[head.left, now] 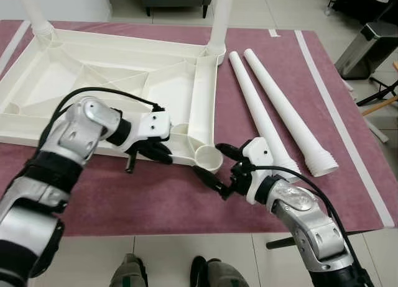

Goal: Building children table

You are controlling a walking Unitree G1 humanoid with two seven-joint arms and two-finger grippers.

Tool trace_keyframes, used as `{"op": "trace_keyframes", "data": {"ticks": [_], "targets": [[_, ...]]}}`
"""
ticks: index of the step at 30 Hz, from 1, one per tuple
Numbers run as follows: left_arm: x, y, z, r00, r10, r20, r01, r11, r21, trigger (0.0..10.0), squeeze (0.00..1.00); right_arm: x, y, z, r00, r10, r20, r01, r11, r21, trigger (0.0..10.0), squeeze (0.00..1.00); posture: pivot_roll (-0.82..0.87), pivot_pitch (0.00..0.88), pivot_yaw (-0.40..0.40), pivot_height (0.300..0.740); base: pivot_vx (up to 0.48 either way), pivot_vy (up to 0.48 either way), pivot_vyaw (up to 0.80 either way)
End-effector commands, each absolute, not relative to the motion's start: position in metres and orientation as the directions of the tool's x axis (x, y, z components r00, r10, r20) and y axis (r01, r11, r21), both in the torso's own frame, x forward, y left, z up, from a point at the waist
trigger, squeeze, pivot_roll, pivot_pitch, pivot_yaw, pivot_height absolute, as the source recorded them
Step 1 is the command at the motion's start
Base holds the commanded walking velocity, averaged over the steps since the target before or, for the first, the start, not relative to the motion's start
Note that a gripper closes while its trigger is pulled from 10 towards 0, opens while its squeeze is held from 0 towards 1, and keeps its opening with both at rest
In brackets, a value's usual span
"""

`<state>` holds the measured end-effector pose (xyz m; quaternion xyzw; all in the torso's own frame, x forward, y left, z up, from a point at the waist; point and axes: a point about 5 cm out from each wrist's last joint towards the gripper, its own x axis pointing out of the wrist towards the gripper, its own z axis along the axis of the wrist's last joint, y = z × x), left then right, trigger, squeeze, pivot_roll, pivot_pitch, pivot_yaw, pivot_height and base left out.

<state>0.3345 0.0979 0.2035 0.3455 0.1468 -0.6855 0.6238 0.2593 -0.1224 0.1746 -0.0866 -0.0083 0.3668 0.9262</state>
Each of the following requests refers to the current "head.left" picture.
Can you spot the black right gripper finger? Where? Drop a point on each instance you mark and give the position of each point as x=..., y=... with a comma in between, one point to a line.
x=229, y=152
x=208, y=177

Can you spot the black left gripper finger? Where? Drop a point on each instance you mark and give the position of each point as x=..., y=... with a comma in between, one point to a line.
x=158, y=146
x=158, y=158

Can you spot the white plastic children table top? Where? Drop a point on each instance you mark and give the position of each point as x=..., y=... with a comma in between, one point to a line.
x=93, y=69

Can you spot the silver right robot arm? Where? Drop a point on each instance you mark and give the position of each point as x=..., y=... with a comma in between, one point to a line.
x=305, y=212

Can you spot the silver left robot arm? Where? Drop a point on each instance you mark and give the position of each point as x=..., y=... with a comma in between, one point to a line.
x=74, y=132

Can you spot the mauve tablecloth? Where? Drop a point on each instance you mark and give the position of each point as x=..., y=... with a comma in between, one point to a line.
x=155, y=200

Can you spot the grey robot right foot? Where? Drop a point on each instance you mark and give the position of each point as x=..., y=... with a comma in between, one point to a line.
x=221, y=276

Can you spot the grey robot foot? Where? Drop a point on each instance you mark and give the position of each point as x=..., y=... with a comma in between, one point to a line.
x=129, y=273
x=221, y=276

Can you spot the grey robot left foot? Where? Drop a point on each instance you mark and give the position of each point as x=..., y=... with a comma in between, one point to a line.
x=129, y=273

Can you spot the small white tape piece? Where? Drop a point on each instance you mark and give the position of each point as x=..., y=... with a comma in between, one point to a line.
x=273, y=33

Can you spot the white plastic strip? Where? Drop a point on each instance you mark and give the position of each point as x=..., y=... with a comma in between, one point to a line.
x=379, y=130

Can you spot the grey metal pedal bin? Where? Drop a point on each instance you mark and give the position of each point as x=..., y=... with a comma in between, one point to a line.
x=370, y=51

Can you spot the dark hanging clothes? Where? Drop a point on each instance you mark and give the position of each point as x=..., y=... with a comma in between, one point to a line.
x=367, y=7

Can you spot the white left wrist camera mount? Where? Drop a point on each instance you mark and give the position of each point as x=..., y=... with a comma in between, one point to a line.
x=155, y=122

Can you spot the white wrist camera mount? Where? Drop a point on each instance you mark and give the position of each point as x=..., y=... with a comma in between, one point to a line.
x=155, y=122
x=256, y=151

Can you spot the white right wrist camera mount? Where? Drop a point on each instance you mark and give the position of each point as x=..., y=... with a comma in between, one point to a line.
x=256, y=151

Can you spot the black metal table frame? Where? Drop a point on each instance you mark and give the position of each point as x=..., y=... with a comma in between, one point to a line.
x=280, y=242

